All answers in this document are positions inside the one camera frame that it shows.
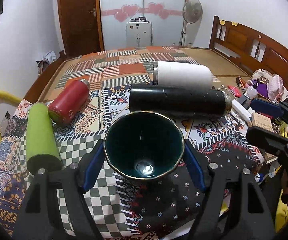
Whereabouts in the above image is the dark teal ceramic cup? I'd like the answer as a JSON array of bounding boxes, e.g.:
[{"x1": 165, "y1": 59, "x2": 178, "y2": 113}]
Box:
[{"x1": 103, "y1": 111, "x2": 185, "y2": 181}]

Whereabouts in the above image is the bedside clutter pile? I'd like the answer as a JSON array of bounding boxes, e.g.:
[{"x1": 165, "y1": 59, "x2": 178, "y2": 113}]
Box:
[{"x1": 232, "y1": 69, "x2": 288, "y2": 139}]

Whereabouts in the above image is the white bottle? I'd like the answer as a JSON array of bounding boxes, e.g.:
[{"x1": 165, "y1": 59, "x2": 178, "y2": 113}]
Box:
[{"x1": 153, "y1": 61, "x2": 213, "y2": 89}]

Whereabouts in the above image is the clothes pile by door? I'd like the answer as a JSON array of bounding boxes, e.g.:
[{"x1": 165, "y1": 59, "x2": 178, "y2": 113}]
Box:
[{"x1": 37, "y1": 50, "x2": 57, "y2": 75}]

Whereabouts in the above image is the red bottle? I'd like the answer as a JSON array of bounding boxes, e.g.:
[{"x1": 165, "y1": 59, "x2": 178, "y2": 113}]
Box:
[{"x1": 48, "y1": 79, "x2": 90, "y2": 126}]

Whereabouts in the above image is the black thermos bottle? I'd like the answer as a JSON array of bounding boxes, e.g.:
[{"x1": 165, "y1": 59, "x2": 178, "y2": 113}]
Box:
[{"x1": 129, "y1": 84, "x2": 232, "y2": 118}]

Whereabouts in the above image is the standing electric fan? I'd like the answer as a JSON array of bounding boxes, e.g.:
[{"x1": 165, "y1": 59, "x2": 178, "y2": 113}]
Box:
[{"x1": 179, "y1": 0, "x2": 203, "y2": 47}]

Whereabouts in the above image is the frosted sliding wardrobe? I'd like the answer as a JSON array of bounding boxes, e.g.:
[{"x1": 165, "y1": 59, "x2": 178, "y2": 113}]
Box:
[{"x1": 100, "y1": 0, "x2": 186, "y2": 50}]

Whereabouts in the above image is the brown wooden door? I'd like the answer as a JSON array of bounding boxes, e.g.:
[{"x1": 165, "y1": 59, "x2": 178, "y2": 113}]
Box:
[{"x1": 57, "y1": 0, "x2": 104, "y2": 57}]

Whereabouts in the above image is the striped patchwork bed mat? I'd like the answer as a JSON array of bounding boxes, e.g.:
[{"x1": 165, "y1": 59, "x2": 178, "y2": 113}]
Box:
[{"x1": 37, "y1": 46, "x2": 250, "y2": 102}]

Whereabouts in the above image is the white suitcase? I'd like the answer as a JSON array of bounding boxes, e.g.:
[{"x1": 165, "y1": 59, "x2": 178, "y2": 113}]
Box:
[{"x1": 126, "y1": 16, "x2": 153, "y2": 48}]

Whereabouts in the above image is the wooden headboard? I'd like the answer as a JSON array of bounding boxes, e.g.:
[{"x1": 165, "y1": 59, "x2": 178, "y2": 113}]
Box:
[{"x1": 209, "y1": 16, "x2": 288, "y2": 90}]

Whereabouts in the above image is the lime green bottle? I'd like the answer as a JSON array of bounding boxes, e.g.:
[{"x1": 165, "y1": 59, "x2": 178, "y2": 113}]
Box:
[{"x1": 26, "y1": 102, "x2": 62, "y2": 175}]

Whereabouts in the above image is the wooden bed frame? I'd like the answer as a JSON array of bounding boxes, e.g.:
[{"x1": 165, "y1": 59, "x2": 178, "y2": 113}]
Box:
[{"x1": 23, "y1": 50, "x2": 67, "y2": 103}]

